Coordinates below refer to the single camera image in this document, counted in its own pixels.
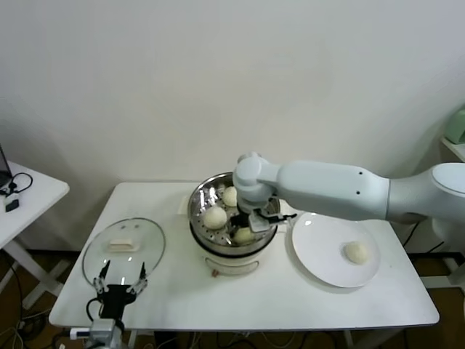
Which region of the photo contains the white electric cooking pot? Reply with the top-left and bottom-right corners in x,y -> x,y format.
189,217 -> 288,279

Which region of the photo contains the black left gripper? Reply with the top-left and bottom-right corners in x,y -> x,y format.
92,258 -> 149,321

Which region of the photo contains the white shelf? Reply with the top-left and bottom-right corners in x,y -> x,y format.
439,135 -> 465,164

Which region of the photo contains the stainless steel steamer basket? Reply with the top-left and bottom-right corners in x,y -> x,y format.
177,171 -> 291,255

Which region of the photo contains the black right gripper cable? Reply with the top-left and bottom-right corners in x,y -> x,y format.
254,207 -> 299,224

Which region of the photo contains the pale green appliance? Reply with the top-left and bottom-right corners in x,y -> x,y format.
445,105 -> 465,145

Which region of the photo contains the black floor cable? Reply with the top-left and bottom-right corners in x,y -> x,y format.
0,250 -> 23,330

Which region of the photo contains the white folding side table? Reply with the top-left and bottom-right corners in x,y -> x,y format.
0,159 -> 70,312

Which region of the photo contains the glass pot lid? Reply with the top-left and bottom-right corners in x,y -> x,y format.
82,217 -> 167,290

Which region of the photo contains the black wall power cable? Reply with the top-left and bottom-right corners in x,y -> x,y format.
403,220 -> 457,255

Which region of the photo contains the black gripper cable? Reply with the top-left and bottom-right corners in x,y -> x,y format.
85,297 -> 105,323
254,207 -> 299,224

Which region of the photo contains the white steamed baozi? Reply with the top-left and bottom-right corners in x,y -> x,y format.
201,206 -> 228,231
233,228 -> 256,246
222,185 -> 239,208
343,241 -> 370,265

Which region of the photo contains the black looped laptop cable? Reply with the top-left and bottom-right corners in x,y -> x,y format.
9,172 -> 35,196

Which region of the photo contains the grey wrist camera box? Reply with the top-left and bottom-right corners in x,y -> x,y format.
248,213 -> 272,234

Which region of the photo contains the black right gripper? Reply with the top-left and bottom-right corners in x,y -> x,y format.
228,203 -> 256,246

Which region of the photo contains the white round plate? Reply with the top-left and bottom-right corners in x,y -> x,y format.
291,212 -> 381,289

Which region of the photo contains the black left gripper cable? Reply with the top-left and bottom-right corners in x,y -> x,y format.
85,297 -> 105,323

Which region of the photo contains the black computer mouse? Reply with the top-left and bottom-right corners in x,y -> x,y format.
3,192 -> 23,214

